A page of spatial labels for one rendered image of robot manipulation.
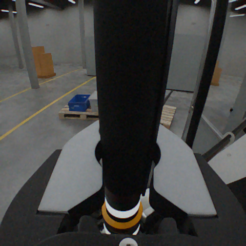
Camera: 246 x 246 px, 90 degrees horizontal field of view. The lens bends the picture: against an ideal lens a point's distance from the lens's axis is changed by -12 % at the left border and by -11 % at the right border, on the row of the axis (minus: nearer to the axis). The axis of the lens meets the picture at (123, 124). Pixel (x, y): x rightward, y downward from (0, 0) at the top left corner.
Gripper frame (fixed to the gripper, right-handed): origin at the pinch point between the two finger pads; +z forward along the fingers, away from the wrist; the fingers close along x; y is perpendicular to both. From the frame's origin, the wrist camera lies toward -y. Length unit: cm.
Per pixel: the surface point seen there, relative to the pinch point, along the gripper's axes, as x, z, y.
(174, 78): 183, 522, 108
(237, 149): 36.0, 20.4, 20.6
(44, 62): -422, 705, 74
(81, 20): -291, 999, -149
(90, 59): -184, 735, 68
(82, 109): -99, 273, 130
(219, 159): 31.7, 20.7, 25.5
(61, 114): -146, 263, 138
